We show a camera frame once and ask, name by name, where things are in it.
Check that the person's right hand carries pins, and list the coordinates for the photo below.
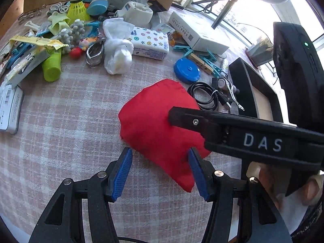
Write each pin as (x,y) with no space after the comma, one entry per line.
(268,184)

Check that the potted spider plant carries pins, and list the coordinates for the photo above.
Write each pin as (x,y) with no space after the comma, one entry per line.
(260,53)

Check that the black tray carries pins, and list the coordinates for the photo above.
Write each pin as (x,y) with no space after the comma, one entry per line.
(243,81)

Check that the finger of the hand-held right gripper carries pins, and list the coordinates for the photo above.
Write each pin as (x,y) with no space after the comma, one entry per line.
(192,119)

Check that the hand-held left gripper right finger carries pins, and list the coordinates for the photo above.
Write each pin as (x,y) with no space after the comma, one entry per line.
(198,174)

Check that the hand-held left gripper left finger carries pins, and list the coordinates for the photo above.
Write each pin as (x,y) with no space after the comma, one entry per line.
(122,172)

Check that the star-printed tissue pack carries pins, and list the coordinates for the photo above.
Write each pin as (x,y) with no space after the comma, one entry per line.
(149,43)

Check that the light green cloth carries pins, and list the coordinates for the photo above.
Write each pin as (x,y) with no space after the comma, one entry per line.
(59,22)

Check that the teal clothespin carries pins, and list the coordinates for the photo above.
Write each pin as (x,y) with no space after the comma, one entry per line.
(19,52)
(182,50)
(212,64)

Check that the blue plastic hook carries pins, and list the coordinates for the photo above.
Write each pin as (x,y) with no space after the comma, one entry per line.
(89,31)

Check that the white grey boxed item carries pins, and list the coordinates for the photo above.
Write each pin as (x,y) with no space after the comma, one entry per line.
(10,106)

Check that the white plastic clip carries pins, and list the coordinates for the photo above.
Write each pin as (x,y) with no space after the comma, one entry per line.
(31,25)

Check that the silver metal clip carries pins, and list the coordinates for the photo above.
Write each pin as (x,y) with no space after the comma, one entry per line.
(231,91)
(95,53)

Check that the blue tape measure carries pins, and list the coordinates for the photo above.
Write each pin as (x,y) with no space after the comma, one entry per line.
(186,70)

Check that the yellow packet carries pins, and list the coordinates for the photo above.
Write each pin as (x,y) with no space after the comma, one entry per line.
(30,40)

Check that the grey bumpy massage balls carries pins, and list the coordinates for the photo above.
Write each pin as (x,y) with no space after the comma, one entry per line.
(76,30)

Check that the red plant saucer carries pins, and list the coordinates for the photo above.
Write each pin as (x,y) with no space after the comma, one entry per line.
(251,58)

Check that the lime green tube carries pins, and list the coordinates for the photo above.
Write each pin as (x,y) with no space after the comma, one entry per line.
(52,67)

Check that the metal binder clips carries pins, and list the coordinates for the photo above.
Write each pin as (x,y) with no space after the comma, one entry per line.
(30,14)

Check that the white plug adapter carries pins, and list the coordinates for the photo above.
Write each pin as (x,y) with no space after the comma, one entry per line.
(136,12)

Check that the desktop with pink plaid cloth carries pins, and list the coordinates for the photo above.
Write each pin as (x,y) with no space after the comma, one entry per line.
(76,131)

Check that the yellow shuttlecock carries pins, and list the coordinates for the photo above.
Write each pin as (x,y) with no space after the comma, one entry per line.
(76,10)

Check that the orange snack packet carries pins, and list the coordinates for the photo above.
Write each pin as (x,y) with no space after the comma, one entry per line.
(173,39)

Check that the red cloth bag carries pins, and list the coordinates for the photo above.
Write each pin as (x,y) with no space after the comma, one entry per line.
(151,126)

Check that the white plastic bag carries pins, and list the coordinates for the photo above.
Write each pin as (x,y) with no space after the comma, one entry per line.
(117,53)

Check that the blue and white cream tube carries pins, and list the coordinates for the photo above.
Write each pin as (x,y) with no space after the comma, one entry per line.
(97,5)

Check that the white cardboard box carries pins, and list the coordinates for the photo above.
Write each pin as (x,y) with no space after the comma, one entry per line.
(197,30)

